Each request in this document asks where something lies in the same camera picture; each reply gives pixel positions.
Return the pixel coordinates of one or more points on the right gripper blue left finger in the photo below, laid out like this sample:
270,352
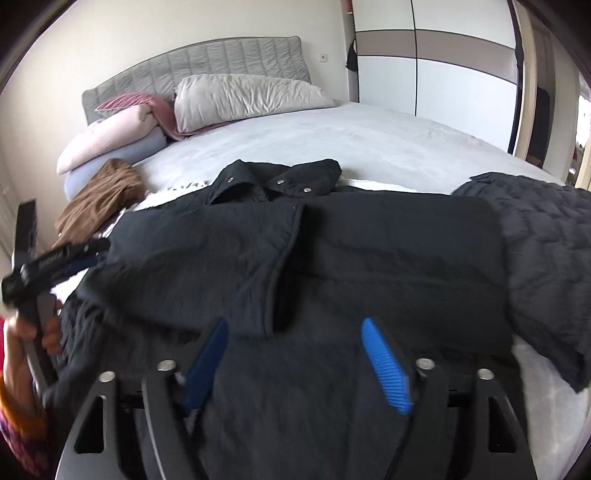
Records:
200,361

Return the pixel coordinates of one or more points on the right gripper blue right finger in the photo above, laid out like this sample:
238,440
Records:
393,369

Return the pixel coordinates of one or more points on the black button-up jacket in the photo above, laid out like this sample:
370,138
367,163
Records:
294,262

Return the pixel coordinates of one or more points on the person's left hand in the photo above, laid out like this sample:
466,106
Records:
16,372

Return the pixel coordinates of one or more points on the white fringed throw blanket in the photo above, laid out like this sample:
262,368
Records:
153,199

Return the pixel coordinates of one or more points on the brown folded garment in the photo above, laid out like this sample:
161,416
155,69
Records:
116,186

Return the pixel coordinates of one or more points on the pink folded blanket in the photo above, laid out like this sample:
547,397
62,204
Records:
123,128

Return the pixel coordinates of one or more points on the dark quilted jacket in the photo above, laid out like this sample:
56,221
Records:
546,229

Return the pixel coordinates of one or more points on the dark pink cushion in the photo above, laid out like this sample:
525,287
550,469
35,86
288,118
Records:
158,107

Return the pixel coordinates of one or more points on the grey bed sheet mattress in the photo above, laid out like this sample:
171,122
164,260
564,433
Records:
379,149

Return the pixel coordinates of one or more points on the beige pillow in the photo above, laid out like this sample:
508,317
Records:
205,100

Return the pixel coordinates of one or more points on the grey padded headboard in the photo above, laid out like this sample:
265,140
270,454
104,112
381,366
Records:
277,57

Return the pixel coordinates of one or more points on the black garment hanging on wardrobe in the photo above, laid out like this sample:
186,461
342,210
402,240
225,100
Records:
352,62

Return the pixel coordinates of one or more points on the white sliding wardrobe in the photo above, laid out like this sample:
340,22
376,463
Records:
452,62

